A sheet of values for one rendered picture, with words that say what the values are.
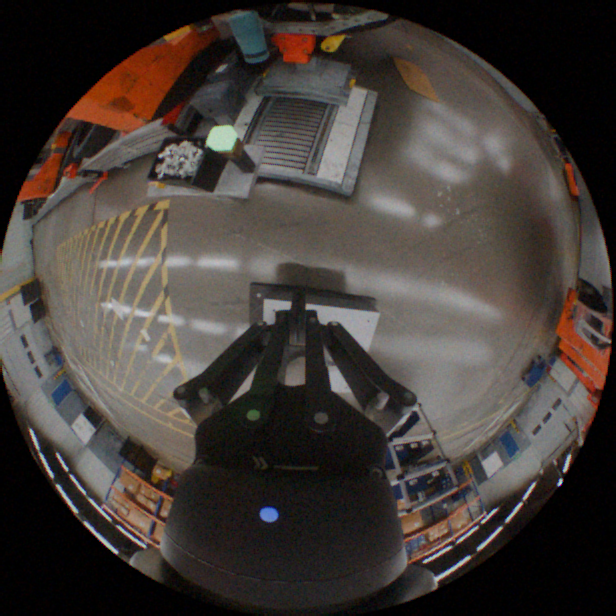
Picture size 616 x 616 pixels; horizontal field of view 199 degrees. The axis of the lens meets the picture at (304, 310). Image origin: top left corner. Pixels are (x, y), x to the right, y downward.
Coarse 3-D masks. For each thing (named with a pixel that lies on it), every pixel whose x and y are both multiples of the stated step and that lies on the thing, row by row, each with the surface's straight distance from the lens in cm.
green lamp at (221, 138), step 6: (222, 126) 39; (228, 126) 38; (216, 132) 39; (222, 132) 38; (228, 132) 38; (234, 132) 40; (210, 138) 38; (216, 138) 38; (222, 138) 37; (228, 138) 38; (234, 138) 40; (210, 144) 39; (216, 144) 38; (222, 144) 38; (228, 144) 38
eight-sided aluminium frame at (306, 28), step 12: (228, 12) 98; (372, 12) 84; (264, 24) 98; (276, 24) 97; (288, 24) 96; (300, 24) 95; (312, 24) 94; (324, 24) 95; (336, 24) 87; (348, 24) 87
